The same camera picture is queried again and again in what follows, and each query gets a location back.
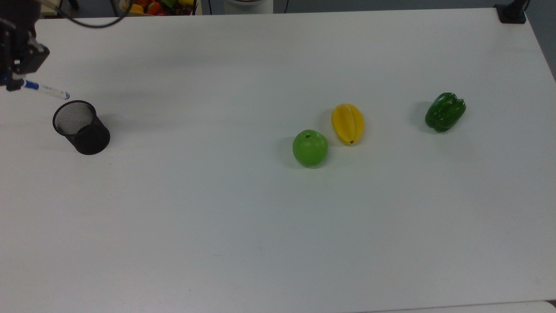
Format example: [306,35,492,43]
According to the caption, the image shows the black table clamp mount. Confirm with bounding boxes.
[494,0,530,24]

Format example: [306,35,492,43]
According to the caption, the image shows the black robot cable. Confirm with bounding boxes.
[40,0,133,29]

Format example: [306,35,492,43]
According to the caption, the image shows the green bell pepper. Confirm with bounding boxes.
[425,92,467,133]

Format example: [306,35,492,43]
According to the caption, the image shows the box of toy fruit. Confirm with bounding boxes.
[119,0,203,17]

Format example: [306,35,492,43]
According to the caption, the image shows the blue white marker pen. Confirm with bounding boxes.
[0,77,70,100]

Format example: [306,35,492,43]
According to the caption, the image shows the yellow starfruit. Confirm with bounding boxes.
[331,103,365,146]

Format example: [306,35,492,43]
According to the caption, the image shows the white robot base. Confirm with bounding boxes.
[225,0,274,15]

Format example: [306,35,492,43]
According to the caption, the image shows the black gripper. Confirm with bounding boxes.
[0,24,50,92]

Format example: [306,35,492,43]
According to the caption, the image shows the green apple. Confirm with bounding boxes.
[292,129,329,167]

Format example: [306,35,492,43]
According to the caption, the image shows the black mesh pen cup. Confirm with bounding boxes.
[53,100,111,156]

